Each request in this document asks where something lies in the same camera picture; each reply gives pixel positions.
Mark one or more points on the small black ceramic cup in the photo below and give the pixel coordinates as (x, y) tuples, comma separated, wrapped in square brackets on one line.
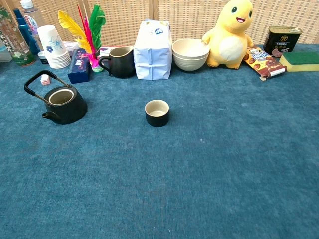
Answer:
[(157, 117)]

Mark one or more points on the blue table cloth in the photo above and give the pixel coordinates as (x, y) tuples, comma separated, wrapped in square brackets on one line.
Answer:
[(159, 161)]

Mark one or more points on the beige ceramic bowl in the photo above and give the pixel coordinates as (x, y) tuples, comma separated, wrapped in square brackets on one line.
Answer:
[(190, 48), (190, 64)]

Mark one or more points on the black ceramic pitcher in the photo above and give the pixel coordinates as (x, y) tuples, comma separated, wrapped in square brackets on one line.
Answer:
[(122, 63)]

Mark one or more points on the white paper bag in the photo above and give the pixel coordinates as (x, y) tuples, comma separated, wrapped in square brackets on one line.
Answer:
[(153, 52)]

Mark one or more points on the white pink flat box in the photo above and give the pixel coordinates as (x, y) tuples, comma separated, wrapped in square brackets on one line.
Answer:
[(106, 50)]

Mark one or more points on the dark blue rectangular box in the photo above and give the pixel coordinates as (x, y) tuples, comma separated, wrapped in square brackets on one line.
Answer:
[(79, 66)]

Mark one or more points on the wicker folding screen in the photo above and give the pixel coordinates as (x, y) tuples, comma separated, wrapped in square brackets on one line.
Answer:
[(189, 17)]

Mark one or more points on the yellow plush duck toy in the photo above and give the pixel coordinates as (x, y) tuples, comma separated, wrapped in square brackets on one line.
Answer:
[(230, 39)]

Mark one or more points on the colourful feather shuttlecock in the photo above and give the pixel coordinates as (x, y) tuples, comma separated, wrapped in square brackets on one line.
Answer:
[(91, 37)]

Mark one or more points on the pale pink small box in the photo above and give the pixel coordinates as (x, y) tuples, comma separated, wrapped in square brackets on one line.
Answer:
[(71, 46)]

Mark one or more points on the brown biscuit box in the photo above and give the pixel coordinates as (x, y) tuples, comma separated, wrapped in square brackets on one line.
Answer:
[(264, 63)]

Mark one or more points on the small pink white cube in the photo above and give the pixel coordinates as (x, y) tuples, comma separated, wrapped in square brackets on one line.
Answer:
[(45, 79)]

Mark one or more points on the stack of floral paper cups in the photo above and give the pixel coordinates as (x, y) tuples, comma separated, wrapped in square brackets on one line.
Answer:
[(54, 48)]

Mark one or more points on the small black jar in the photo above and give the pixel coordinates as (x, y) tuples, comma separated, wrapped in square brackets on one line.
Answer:
[(43, 58)]

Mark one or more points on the black luncheon meat can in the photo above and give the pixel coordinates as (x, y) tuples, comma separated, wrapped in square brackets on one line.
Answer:
[(282, 41)]

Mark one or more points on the yellow green sponge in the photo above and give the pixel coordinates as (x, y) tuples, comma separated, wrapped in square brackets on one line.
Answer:
[(300, 61)]

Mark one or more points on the clear plastic water bottle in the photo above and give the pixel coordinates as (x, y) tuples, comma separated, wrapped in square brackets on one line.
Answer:
[(33, 22)]

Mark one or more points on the blue bottle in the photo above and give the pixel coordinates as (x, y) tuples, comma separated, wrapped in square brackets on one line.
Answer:
[(25, 31)]

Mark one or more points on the green tea bottle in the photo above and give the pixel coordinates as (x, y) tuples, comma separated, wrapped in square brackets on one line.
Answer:
[(13, 41)]

